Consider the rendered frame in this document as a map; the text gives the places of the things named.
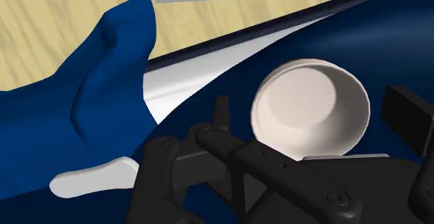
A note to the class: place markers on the white bowl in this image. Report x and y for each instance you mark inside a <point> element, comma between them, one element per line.
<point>305,108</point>

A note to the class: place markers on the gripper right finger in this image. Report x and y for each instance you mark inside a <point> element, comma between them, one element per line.
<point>407,114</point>

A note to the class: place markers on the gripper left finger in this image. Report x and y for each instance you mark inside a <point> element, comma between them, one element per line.
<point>217,148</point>

